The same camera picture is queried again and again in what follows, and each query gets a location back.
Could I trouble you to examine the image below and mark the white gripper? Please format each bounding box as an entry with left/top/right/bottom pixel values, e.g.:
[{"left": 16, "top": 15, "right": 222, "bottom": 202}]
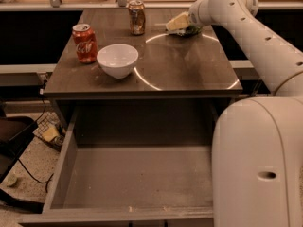
[{"left": 166, "top": 0, "right": 212, "bottom": 31}]

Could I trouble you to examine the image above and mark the green jalapeno chip bag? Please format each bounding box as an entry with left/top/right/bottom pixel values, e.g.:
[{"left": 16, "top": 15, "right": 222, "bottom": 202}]
[{"left": 167, "top": 25, "right": 202, "bottom": 38}]

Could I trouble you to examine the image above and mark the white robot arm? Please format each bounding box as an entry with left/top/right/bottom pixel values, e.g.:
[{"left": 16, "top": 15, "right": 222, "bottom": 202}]
[{"left": 181, "top": 0, "right": 303, "bottom": 227}]

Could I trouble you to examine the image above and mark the white ceramic bowl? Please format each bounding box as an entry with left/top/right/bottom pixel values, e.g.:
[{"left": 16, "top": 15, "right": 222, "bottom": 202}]
[{"left": 97, "top": 44, "right": 138, "bottom": 79}]

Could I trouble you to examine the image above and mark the gold soda can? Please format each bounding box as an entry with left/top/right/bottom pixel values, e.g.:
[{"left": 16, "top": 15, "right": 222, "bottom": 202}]
[{"left": 128, "top": 0, "right": 146, "bottom": 35}]

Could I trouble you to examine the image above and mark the red cola can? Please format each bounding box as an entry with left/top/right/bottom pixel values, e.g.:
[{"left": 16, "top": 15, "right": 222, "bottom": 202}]
[{"left": 72, "top": 24, "right": 98, "bottom": 63}]

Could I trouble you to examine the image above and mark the open grey drawer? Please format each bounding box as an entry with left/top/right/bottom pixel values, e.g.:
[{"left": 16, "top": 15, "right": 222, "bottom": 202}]
[{"left": 21, "top": 100, "right": 214, "bottom": 227}]

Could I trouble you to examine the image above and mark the black chair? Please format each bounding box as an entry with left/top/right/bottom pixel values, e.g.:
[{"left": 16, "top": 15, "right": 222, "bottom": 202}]
[{"left": 0, "top": 109, "right": 44, "bottom": 214}]

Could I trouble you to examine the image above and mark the small green round object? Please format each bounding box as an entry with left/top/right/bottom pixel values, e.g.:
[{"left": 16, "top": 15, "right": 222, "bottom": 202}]
[{"left": 6, "top": 174, "right": 18, "bottom": 187}]

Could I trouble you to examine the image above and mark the wire basket with items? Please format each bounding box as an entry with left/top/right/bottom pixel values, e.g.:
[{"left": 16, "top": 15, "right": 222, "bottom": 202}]
[{"left": 34, "top": 112, "right": 65, "bottom": 152}]

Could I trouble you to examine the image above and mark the black cable on floor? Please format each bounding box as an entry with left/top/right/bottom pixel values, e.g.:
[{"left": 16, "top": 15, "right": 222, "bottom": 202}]
[{"left": 17, "top": 79, "right": 55, "bottom": 194}]

